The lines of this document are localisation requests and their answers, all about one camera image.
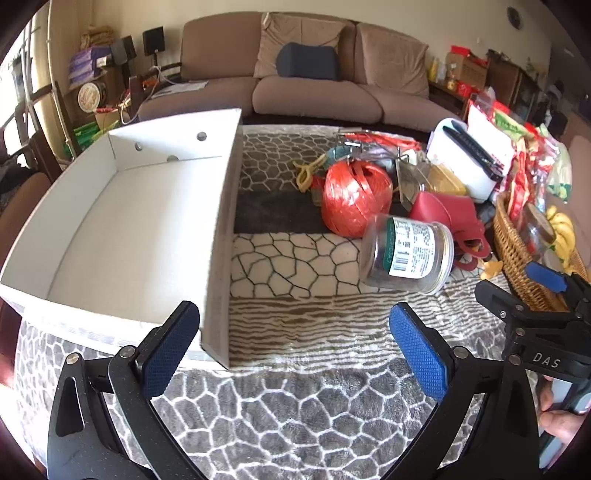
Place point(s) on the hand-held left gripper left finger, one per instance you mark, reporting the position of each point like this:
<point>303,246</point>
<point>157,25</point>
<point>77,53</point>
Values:
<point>171,350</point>

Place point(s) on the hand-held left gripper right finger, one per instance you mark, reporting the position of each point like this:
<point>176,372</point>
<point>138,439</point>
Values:
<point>420,350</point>

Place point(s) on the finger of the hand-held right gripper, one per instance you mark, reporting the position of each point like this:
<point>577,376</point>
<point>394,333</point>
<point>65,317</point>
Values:
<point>547,276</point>
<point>496,297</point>

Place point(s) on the labelled glass jar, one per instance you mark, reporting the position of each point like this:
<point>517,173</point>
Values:
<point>406,251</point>

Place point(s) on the red pouch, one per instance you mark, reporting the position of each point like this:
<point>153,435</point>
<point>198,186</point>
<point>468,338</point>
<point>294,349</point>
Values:
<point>443,210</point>

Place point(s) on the white cardboard box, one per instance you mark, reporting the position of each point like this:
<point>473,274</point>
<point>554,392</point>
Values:
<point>138,230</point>

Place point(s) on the red twine ball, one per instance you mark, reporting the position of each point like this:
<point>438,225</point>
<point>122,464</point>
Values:
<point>355,194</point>

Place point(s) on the white container with black lid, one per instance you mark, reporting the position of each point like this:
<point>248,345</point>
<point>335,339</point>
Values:
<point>455,152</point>

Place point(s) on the person's right hand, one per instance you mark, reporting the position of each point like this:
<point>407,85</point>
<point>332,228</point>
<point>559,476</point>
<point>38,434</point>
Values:
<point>556,424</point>

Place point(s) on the yellow wooden figure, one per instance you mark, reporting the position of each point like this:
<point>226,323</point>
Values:
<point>491,270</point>

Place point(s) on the wicker basket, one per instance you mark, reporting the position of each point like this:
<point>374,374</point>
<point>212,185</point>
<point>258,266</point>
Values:
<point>512,249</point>

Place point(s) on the bunch of bananas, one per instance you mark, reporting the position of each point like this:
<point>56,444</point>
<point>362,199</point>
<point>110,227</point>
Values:
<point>564,235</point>

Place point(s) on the glass jar with wooden lid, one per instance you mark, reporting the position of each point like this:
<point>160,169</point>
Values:
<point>538,230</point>

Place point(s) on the red scissors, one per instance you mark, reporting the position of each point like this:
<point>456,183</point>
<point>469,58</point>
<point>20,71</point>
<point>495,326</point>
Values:
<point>475,241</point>

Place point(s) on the stack of red snack packets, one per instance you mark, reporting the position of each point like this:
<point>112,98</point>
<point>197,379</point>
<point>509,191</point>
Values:
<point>519,180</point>

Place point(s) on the clear box with yellow lid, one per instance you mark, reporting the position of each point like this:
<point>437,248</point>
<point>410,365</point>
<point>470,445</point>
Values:
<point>445,182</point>

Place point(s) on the small glass cup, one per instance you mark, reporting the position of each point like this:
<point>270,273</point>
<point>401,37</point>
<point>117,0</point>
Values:
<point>317,193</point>

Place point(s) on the dark wooden cabinet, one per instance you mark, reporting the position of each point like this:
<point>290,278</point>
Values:
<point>505,81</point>

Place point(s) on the yellow plastic clip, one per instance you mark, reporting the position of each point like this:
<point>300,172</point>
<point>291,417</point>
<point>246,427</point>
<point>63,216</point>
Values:
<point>304,177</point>

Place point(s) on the brown cardboard box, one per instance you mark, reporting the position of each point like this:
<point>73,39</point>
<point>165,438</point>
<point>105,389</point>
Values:
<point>471,71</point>

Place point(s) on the yellow bottle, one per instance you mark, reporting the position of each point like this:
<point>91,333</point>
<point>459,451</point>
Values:
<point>434,69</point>

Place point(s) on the brown sofa cushion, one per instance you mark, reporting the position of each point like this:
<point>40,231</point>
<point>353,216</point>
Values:
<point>392,60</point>
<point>295,30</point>

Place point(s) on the round tin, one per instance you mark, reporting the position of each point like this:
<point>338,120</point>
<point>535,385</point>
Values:
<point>91,98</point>

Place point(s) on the brown sofa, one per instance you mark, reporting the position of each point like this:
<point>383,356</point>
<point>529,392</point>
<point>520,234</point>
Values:
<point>314,97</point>

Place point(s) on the purple packages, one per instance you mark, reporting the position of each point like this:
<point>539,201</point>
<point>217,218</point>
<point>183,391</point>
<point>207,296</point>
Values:
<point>87,64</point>

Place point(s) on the blue lumbar cushion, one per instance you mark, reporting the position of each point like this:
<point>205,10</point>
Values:
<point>307,60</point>

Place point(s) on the black speaker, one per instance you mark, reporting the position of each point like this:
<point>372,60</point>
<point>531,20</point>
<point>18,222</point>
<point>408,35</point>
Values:
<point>122,50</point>
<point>153,40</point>

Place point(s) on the round wall clock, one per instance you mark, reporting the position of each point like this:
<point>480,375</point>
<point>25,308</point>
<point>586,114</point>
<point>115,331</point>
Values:
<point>514,17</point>

